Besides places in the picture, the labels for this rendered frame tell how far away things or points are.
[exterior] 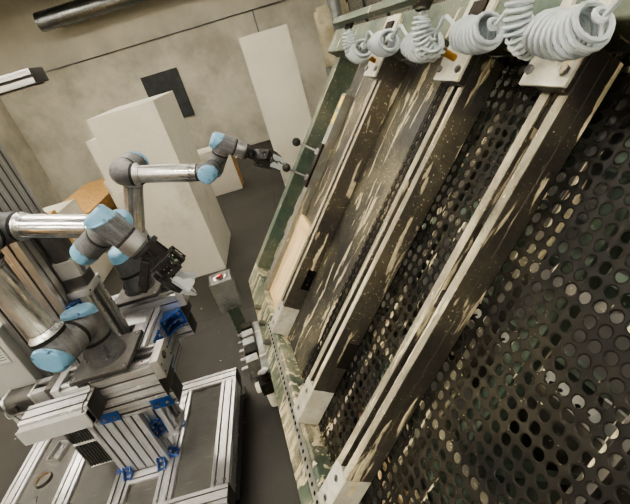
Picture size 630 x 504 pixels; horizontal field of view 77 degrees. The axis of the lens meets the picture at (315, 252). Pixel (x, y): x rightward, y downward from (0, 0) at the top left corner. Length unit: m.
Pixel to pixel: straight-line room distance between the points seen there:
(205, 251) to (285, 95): 2.23
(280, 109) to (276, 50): 0.66
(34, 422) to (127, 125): 2.74
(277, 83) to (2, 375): 4.21
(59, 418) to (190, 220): 2.69
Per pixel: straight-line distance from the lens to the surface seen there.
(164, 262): 1.20
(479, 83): 1.04
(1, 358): 2.06
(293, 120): 5.36
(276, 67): 5.30
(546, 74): 0.80
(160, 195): 4.11
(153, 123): 3.95
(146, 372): 1.72
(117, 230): 1.19
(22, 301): 1.54
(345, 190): 1.43
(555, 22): 0.68
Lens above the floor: 1.89
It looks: 28 degrees down
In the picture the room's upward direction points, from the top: 17 degrees counter-clockwise
